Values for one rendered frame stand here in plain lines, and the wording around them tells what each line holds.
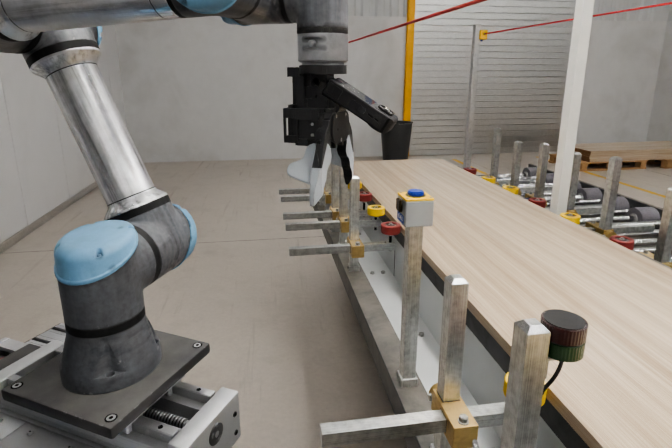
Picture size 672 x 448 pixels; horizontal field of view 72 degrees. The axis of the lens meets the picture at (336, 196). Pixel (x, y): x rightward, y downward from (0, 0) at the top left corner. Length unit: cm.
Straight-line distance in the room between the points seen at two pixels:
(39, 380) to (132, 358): 16
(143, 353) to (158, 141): 769
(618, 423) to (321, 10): 86
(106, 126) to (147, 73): 749
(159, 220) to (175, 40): 749
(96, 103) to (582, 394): 104
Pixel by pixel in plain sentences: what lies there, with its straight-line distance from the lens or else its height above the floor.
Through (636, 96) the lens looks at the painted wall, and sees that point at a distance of 1084.
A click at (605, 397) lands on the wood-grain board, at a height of 90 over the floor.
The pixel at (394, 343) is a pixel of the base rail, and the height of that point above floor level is 70.
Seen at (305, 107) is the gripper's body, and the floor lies 146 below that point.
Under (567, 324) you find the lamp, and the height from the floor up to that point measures 117.
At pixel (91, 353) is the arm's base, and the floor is 110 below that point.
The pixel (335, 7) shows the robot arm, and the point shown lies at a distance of 69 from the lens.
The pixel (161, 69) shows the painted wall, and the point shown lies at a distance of 833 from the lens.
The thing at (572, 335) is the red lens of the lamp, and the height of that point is 117.
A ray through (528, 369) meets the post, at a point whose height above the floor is 111.
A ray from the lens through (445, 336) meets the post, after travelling 98.
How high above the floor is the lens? 151
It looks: 15 degrees down
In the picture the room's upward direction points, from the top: straight up
